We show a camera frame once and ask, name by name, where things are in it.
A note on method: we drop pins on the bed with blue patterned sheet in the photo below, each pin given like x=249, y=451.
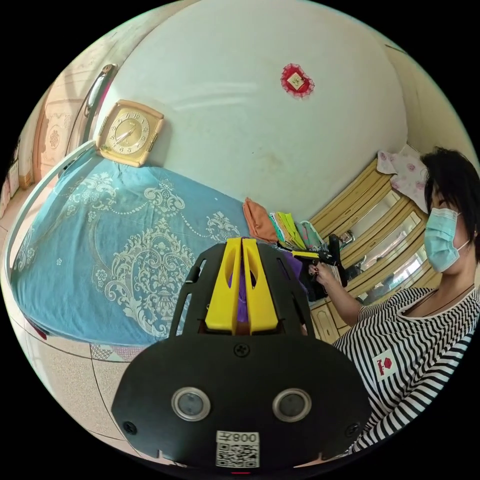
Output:
x=75, y=243

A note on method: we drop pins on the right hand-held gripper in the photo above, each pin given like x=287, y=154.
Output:
x=325, y=257

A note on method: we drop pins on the golden square clock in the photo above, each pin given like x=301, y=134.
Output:
x=129, y=133

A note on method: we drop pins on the purple vest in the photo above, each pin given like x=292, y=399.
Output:
x=243, y=303

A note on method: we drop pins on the pile of clothes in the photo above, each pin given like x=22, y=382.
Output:
x=258, y=219

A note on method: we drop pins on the yellow wooden cupboard with glass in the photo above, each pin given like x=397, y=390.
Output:
x=360, y=198

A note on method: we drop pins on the red wall ornament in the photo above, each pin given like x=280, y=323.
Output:
x=297, y=81

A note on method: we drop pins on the white floral cloth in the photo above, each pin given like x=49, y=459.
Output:
x=405, y=176

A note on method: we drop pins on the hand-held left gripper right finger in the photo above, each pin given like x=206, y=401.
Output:
x=262, y=303

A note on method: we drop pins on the person's right hand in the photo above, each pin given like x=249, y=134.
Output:
x=322, y=275

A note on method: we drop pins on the person's right forearm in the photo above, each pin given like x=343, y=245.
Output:
x=345, y=302

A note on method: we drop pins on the pale pink patterned cupboard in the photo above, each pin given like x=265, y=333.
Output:
x=56, y=127

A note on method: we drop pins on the person's body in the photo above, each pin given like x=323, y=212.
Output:
x=412, y=337

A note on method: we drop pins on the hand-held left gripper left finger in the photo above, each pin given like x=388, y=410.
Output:
x=221, y=300

